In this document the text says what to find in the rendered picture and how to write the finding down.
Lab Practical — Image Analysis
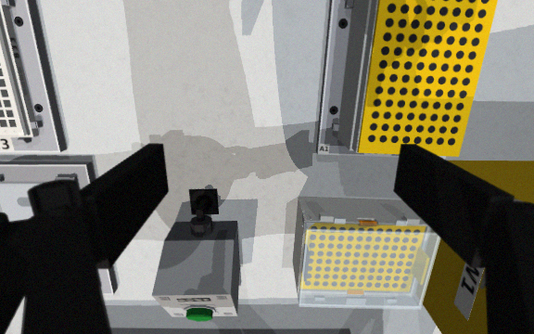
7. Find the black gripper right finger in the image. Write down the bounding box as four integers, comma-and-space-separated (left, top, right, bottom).
394, 144, 534, 334

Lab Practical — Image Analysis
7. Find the yellow rack with grid of holes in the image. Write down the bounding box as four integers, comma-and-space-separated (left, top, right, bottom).
337, 0, 498, 157

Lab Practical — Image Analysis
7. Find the yellow waste bin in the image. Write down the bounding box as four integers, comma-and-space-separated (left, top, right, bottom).
423, 161, 534, 334

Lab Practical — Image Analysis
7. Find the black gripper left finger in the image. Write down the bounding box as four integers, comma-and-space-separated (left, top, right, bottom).
0, 144, 169, 334

